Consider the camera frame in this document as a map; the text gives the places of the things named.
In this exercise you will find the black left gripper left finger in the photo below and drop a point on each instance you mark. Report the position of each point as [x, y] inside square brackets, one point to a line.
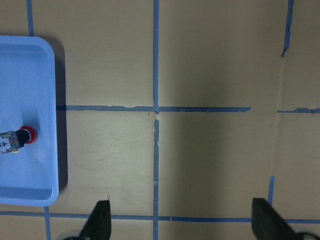
[98, 225]

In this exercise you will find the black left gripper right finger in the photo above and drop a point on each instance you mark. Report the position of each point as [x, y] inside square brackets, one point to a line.
[267, 224]

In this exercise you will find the blue plastic tray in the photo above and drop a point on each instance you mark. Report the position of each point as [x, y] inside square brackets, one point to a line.
[30, 176]

